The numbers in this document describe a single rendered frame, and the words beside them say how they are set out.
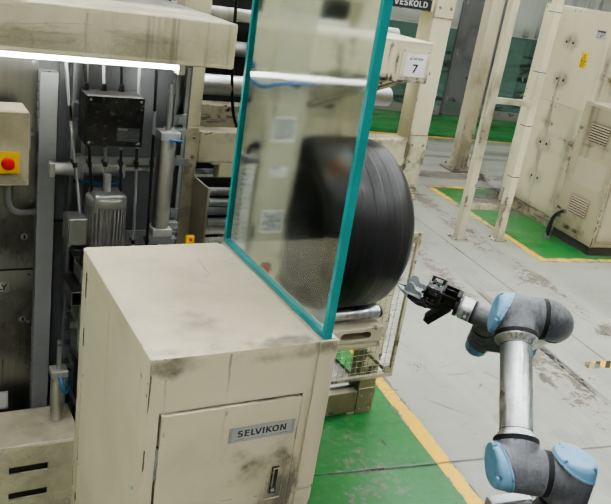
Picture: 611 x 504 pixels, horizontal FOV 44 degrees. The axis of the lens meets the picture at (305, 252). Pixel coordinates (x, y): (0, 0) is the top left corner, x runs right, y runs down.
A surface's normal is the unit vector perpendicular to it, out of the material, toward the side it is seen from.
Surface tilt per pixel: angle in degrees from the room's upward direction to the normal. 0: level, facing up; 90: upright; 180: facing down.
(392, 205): 59
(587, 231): 90
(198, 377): 90
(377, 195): 54
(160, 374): 90
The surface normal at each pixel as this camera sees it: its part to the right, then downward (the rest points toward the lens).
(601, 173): -0.93, -0.01
